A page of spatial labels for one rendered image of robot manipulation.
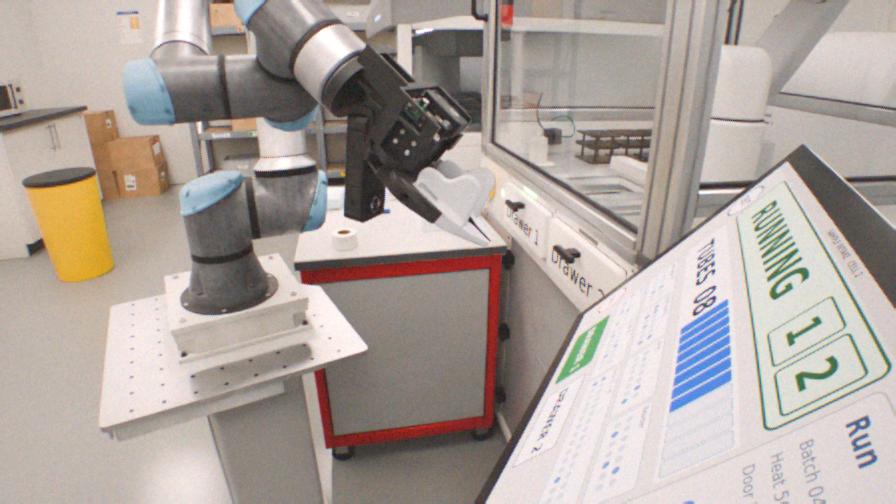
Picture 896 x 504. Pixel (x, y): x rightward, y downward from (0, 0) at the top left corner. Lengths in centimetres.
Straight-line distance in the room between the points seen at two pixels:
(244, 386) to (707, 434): 75
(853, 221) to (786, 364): 11
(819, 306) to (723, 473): 10
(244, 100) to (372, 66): 18
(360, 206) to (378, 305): 90
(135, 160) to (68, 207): 207
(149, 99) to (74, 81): 541
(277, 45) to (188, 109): 14
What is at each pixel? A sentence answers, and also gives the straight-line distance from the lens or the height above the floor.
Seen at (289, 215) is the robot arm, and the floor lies 99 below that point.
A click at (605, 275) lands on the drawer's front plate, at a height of 91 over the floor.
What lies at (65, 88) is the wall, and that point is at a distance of 607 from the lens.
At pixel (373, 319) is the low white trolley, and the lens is 142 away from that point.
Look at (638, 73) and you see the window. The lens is 85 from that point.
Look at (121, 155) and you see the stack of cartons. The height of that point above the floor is 42.
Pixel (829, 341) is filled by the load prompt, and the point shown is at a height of 116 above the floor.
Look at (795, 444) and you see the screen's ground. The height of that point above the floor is 114.
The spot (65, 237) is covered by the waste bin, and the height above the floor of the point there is 30.
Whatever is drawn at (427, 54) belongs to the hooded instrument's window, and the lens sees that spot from 196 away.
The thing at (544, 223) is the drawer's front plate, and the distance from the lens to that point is 112.
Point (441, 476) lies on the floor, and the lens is 171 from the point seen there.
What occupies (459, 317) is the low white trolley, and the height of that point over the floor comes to 53.
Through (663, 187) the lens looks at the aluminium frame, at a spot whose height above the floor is 109.
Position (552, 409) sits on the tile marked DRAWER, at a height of 100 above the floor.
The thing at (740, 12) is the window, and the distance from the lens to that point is 78.
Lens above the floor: 127
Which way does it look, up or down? 23 degrees down
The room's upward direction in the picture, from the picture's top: straight up
